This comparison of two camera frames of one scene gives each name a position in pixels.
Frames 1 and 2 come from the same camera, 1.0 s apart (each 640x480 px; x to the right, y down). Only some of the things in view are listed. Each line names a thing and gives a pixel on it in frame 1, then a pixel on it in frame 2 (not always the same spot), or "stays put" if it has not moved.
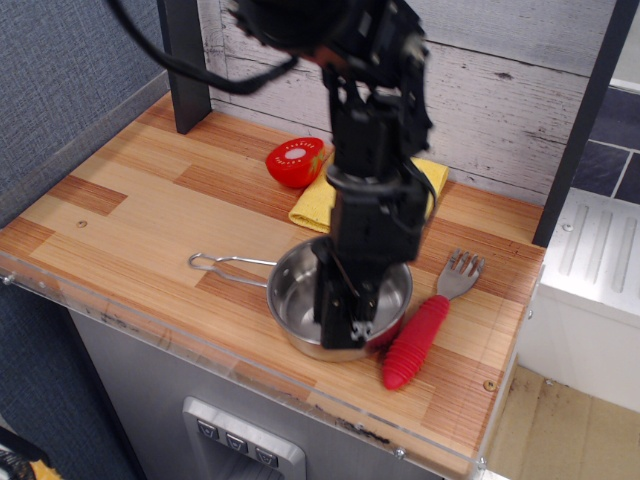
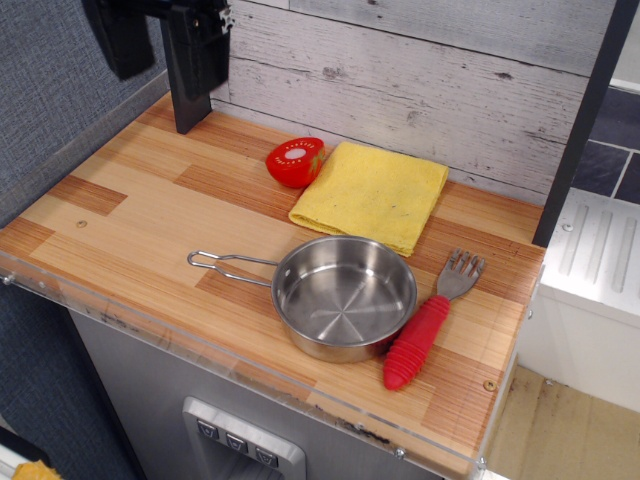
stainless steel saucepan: [291, 296] stays put
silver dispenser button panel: [220, 446] stays put
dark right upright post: [585, 120] stays put
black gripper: [382, 194] → [197, 38]
